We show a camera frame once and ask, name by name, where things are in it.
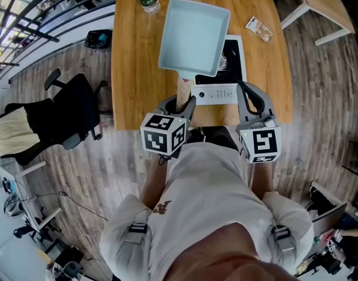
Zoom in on black floor cable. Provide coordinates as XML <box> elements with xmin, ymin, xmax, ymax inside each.
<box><xmin>20</xmin><ymin>190</ymin><xmax>110</xmax><ymax>222</ymax></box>

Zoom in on light blue square pan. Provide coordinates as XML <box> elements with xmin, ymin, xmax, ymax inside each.
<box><xmin>157</xmin><ymin>0</ymin><xmax>231</xmax><ymax>114</ymax></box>

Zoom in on person's right forearm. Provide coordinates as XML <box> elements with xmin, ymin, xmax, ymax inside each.
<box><xmin>250</xmin><ymin>162</ymin><xmax>276</xmax><ymax>201</ymax></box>

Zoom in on grey shoulder strap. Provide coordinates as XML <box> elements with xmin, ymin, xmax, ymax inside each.
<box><xmin>124</xmin><ymin>222</ymin><xmax>153</xmax><ymax>247</ymax></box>
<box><xmin>266</xmin><ymin>225</ymin><xmax>297</xmax><ymax>258</ymax></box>

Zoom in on light wooden table white legs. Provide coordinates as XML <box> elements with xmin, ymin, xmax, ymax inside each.
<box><xmin>280</xmin><ymin>0</ymin><xmax>357</xmax><ymax>47</ymax></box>

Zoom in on black office chair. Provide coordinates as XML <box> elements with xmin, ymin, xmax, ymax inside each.
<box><xmin>4</xmin><ymin>67</ymin><xmax>110</xmax><ymax>167</ymax></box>

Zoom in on person's left forearm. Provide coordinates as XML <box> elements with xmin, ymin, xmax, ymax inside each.
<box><xmin>139</xmin><ymin>156</ymin><xmax>171</xmax><ymax>211</ymax></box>

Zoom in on person's black trousers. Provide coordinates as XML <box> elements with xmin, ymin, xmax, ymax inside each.
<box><xmin>185</xmin><ymin>125</ymin><xmax>242</xmax><ymax>153</ymax></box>

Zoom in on black metal railing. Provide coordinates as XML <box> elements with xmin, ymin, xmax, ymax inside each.
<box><xmin>0</xmin><ymin>0</ymin><xmax>122</xmax><ymax>67</ymax></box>

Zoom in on person's face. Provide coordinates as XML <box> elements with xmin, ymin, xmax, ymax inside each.
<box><xmin>166</xmin><ymin>223</ymin><xmax>297</xmax><ymax>281</ymax></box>

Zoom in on cream cloth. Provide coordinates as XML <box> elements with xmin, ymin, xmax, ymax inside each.
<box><xmin>0</xmin><ymin>108</ymin><xmax>42</xmax><ymax>159</ymax></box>

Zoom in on black waste bin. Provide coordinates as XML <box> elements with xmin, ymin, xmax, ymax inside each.
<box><xmin>84</xmin><ymin>29</ymin><xmax>113</xmax><ymax>50</ymax></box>

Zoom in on black round appliance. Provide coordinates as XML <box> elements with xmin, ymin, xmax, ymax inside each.
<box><xmin>54</xmin><ymin>260</ymin><xmax>81</xmax><ymax>281</ymax></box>

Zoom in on black bag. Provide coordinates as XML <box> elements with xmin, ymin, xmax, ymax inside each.
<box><xmin>308</xmin><ymin>181</ymin><xmax>338</xmax><ymax>214</ymax></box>

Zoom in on white induction cooktop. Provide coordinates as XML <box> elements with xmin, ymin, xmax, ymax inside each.
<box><xmin>190</xmin><ymin>34</ymin><xmax>248</xmax><ymax>107</ymax></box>

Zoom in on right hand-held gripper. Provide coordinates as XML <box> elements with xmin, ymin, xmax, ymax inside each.
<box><xmin>235</xmin><ymin>81</ymin><xmax>282</xmax><ymax>164</ymax></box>

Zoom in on person's white shirt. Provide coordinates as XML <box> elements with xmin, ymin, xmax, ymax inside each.
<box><xmin>99</xmin><ymin>141</ymin><xmax>315</xmax><ymax>281</ymax></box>

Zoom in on small brown snack packet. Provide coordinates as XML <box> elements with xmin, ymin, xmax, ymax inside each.
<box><xmin>245</xmin><ymin>15</ymin><xmax>274</xmax><ymax>44</ymax></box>

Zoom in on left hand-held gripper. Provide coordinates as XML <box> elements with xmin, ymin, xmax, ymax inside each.
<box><xmin>140</xmin><ymin>95</ymin><xmax>197</xmax><ymax>161</ymax></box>

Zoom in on white desk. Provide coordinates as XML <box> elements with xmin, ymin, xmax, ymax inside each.
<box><xmin>0</xmin><ymin>160</ymin><xmax>63</xmax><ymax>231</ymax></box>

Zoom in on window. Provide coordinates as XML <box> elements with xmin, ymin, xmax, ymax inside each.
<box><xmin>0</xmin><ymin>0</ymin><xmax>22</xmax><ymax>56</ymax></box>

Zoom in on white headset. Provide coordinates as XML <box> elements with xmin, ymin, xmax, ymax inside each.
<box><xmin>3</xmin><ymin>193</ymin><xmax>24</xmax><ymax>217</ymax></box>

